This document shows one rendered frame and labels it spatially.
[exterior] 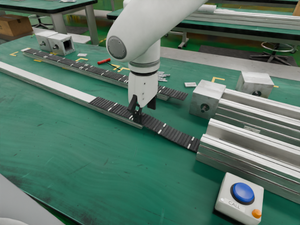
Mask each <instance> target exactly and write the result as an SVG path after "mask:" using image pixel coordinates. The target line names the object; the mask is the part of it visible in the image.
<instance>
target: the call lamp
mask: <svg viewBox="0 0 300 225"><path fill-rule="evenodd" d="M252 215H253V217H255V218H257V219H259V218H260V217H261V215H262V214H261V211H260V210H258V209H254V210H253V211H252Z"/></svg>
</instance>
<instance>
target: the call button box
mask: <svg viewBox="0 0 300 225"><path fill-rule="evenodd" d="M239 182H241V183H245V184H247V185H249V186H250V187H251V188H252V190H253V191H254V198H253V200H252V201H251V202H242V201H240V200H239V199H237V198H236V197H235V195H234V194H233V187H234V185H235V184H236V183H239ZM263 192H264V188H263V187H261V186H259V185H256V184H254V183H252V182H250V181H247V180H245V179H242V178H240V177H238V176H235V175H233V174H230V173H228V172H227V173H226V174H225V176H224V178H223V181H222V183H221V185H220V189H219V192H218V195H217V199H216V202H215V205H214V208H213V212H212V213H213V214H215V215H216V216H218V217H220V218H222V219H224V220H226V221H228V222H230V223H232V224H234V225H258V224H259V222H260V221H261V217H260V218H259V219H257V218H255V217H253V215H252V211H253V210H254V209H258V210H260V211H261V212H262V205H263Z"/></svg>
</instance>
